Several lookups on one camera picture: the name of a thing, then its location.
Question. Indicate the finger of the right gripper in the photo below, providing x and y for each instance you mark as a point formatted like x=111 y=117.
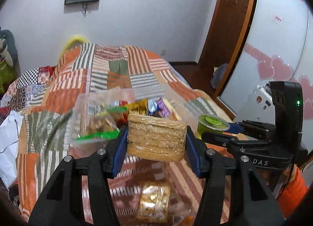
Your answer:
x=230 y=143
x=235 y=128

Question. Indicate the white wardrobe with hearts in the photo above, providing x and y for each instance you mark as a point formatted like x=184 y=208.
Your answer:
x=278 y=48

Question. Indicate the white cloth bag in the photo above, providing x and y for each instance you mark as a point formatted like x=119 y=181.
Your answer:
x=10 y=130

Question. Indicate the patchwork striped bed blanket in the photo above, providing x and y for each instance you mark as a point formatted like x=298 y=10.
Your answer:
x=85 y=80

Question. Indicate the square cracker stack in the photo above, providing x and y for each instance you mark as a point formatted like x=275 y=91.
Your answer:
x=157 y=139

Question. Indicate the clear plastic storage bin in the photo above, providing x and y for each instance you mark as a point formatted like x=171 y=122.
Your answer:
x=97 y=116

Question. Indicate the pile of clothes and boxes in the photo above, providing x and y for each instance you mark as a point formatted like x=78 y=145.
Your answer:
x=9 y=58

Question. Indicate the blue silver snack packet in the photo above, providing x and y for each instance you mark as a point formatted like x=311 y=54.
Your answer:
x=158 y=108

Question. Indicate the brown wooden door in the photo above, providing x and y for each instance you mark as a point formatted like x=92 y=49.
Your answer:
x=221 y=40

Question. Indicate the checkered patchwork quilt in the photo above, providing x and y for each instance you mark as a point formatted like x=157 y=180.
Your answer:
x=25 y=88

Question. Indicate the orange jacket sleeve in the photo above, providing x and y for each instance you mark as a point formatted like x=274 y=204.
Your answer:
x=292 y=195

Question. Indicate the clear bag puffed rice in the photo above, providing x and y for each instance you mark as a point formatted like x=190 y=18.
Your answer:
x=153 y=206

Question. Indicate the green jelly cup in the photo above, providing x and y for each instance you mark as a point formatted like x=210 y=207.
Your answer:
x=211 y=123

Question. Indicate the yellow pillow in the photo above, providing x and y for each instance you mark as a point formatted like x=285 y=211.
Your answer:
x=74 y=41

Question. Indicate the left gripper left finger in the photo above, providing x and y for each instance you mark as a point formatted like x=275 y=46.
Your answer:
x=60 y=202

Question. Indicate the clear bag orange crackers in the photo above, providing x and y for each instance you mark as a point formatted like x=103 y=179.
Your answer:
x=184 y=220

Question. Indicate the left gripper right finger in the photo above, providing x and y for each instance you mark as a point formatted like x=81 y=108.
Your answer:
x=252 y=202

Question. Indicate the yellow white snack bag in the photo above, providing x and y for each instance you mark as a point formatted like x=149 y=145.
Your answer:
x=140 y=107

